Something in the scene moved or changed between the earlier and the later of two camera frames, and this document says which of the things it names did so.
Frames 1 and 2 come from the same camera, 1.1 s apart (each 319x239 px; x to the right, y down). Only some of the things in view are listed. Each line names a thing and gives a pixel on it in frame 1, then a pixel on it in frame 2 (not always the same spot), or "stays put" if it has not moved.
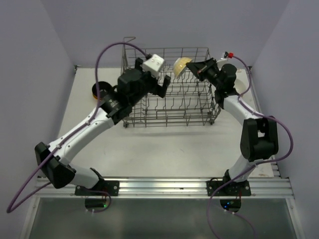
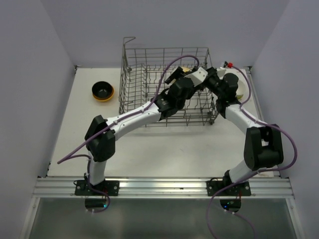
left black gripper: [139, 61] -> [178, 72]
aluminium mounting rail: [173, 187] stays put
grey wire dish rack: [189, 102] stays put
